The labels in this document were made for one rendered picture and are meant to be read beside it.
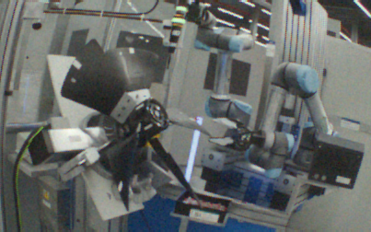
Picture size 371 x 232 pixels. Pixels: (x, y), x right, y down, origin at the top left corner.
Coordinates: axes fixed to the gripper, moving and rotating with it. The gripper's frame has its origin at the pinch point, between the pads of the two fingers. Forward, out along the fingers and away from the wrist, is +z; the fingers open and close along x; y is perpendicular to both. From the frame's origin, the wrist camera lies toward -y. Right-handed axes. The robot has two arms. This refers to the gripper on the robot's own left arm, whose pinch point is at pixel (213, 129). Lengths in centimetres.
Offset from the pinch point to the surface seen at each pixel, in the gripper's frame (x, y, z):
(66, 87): -12, 28, 54
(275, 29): -101, -634, -270
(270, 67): -5, -627, -268
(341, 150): -5, 23, -52
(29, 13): -35, 2, 85
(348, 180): 7, 27, -61
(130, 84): -11.4, 1.4, 33.4
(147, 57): -20.9, -11.5, 28.6
